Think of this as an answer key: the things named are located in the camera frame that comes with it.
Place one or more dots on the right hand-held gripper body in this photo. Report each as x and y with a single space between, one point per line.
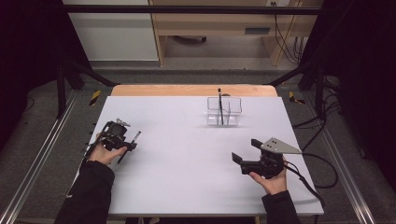
274 146

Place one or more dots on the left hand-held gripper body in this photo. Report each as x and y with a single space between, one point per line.
115 135

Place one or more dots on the clear acrylic organizer box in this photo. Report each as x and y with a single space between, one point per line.
232 112

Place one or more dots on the person's left hand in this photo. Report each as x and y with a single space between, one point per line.
104 155

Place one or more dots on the person's right hand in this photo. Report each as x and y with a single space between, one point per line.
274 185

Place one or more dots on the white table board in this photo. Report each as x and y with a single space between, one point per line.
186 186

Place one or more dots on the wooden table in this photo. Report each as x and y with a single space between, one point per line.
174 90

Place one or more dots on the white cabinet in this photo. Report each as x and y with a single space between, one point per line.
115 37

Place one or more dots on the light wooden desk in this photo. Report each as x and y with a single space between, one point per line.
218 21

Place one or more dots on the black metal frame strut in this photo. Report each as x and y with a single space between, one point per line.
319 87
62 87

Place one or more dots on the aluminium floor rail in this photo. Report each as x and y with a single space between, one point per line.
34 161
345 174

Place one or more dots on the black metal frame crossbar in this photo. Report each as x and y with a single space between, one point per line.
186 9

